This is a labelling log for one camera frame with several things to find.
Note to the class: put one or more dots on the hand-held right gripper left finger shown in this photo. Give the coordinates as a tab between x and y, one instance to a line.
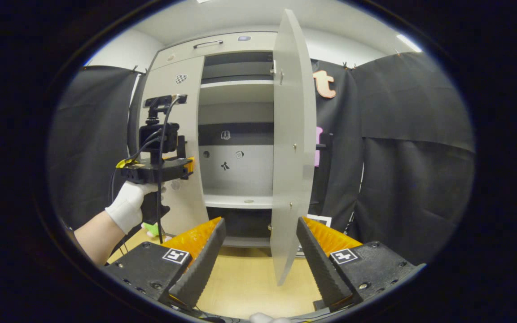
202	264

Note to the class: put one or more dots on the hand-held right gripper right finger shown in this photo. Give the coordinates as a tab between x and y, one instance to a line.
321	269

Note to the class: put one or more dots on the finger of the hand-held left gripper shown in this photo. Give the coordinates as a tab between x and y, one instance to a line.
190	167

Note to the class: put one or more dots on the beige cabinet door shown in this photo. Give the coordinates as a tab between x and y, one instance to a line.
186	116
292	134

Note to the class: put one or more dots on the beige double-door shoe cabinet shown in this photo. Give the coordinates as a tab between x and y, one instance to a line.
236	116

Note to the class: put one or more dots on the white cabinet shelf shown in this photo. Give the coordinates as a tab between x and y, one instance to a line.
236	92
236	199

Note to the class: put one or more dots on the beige cabinet drawer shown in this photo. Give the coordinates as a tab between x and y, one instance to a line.
240	47

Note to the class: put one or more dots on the pink and green plush toy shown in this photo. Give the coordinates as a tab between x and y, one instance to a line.
151	229

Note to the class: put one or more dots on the black backdrop cloth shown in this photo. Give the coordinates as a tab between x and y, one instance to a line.
411	134

